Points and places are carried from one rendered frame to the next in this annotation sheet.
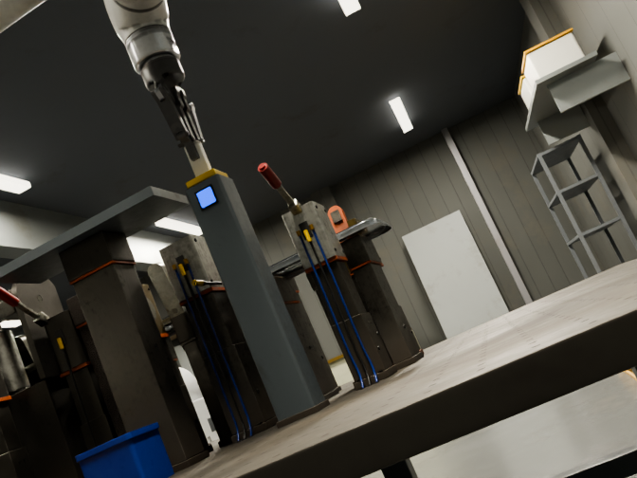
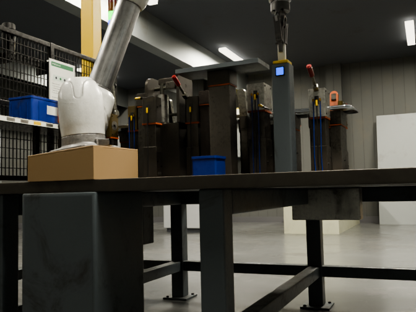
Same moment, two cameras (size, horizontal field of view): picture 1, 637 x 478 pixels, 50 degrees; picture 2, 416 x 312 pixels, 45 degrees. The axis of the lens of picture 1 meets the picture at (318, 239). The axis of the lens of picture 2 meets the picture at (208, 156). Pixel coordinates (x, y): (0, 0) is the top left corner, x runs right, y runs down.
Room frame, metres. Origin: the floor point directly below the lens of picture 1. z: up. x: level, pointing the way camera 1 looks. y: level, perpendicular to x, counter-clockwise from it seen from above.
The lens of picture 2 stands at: (-0.79, 0.01, 0.65)
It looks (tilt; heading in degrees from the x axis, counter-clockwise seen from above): 4 degrees up; 13
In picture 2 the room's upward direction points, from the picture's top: 1 degrees counter-clockwise
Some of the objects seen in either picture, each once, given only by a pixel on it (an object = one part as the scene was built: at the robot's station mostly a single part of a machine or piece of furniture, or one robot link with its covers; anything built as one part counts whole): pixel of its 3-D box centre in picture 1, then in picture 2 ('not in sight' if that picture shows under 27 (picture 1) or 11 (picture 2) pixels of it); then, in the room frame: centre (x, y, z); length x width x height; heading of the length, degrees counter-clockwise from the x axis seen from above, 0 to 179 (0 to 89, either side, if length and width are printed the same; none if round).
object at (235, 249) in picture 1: (255, 297); (284, 121); (1.19, 0.14, 0.92); 0.08 x 0.08 x 0.44; 77
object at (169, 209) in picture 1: (90, 238); (221, 69); (1.25, 0.39, 1.16); 0.37 x 0.14 x 0.02; 77
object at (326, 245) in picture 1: (337, 294); (319, 134); (1.32, 0.01, 0.88); 0.12 x 0.07 x 0.36; 167
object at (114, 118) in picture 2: not in sight; (108, 150); (1.55, 1.04, 0.87); 0.10 x 0.07 x 0.35; 167
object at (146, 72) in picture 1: (168, 86); (280, 13); (1.19, 0.14, 1.35); 0.08 x 0.07 x 0.09; 167
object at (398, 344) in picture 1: (381, 301); (338, 144); (1.48, -0.07, 0.84); 0.12 x 0.05 x 0.29; 167
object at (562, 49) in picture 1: (553, 64); not in sight; (4.82, -2.07, 2.13); 0.43 x 0.36 x 0.25; 169
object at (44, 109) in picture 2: not in sight; (41, 112); (1.64, 1.46, 1.10); 0.30 x 0.17 x 0.13; 168
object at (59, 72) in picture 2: not in sight; (61, 87); (1.95, 1.51, 1.30); 0.23 x 0.02 x 0.31; 167
